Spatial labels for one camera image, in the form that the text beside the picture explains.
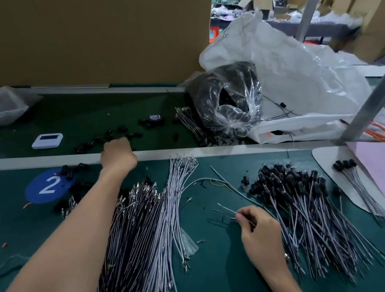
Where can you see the person's right hand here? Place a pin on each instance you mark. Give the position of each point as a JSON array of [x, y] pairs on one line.
[[263, 239]]

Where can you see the person's left hand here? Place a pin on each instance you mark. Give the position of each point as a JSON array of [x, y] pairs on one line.
[[117, 156]]

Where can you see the black plastic caps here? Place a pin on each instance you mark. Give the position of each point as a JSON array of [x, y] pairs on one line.
[[103, 140]]

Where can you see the person's left forearm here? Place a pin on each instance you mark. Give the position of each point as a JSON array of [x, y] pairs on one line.
[[57, 259]]

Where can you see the person's right forearm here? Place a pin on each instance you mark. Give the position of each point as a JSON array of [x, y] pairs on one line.
[[286, 290]]

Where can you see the small white timer device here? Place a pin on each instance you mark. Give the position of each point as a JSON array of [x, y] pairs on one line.
[[47, 141]]

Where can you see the blue round number sticker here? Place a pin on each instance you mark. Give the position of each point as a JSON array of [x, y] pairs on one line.
[[48, 186]]

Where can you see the small clear plastic piece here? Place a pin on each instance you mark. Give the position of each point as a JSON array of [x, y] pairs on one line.
[[188, 244]]

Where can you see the clear bag with black contents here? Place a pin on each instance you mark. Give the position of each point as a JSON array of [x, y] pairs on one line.
[[225, 101]]

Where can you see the brown cardboard panel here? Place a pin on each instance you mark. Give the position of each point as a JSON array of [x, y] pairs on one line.
[[86, 37]]

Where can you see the clear plastic strip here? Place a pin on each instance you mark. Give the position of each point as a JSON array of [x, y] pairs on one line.
[[0, 272]]

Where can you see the large white plastic sack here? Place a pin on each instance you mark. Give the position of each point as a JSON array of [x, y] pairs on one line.
[[298, 71]]

